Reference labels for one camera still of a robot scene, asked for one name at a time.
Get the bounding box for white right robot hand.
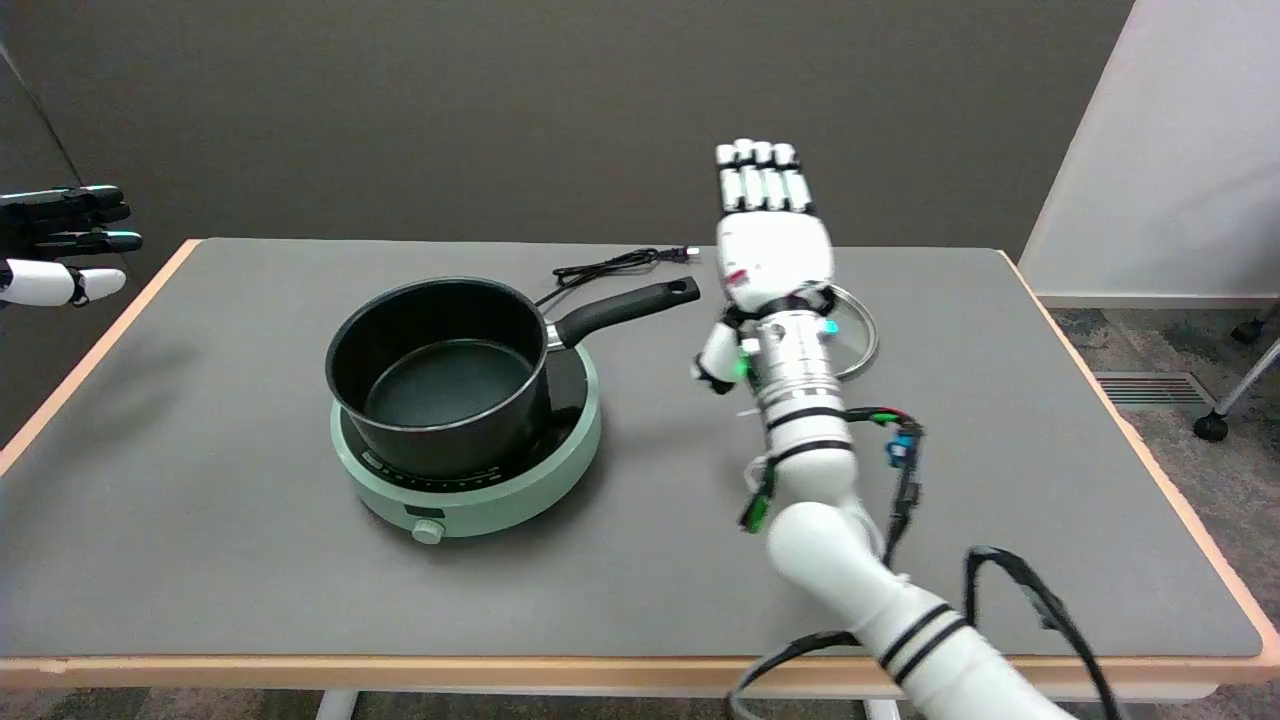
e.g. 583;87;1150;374
692;140;835;394

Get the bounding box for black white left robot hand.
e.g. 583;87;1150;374
0;185;144;309

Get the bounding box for glass pot lid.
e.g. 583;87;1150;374
826;283;881;383

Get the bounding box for green induction cooker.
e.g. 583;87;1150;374
330;345;603;546

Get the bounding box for floor vent grille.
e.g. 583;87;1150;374
1092;372;1216;409

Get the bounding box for grey chair leg with caster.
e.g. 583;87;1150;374
1193;340;1280;443

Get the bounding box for black chair caster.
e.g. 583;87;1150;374
1231;300;1280;346

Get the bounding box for black power cord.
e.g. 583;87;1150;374
533;245;701;309

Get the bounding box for thin wires with blue connector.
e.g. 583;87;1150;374
845;405;926;566

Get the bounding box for black wire with green connector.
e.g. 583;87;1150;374
738;455;779;534

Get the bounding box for black saucepan with handle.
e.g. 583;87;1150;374
324;276;701;479

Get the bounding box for thick black robot cable loop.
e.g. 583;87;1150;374
728;545;1123;720

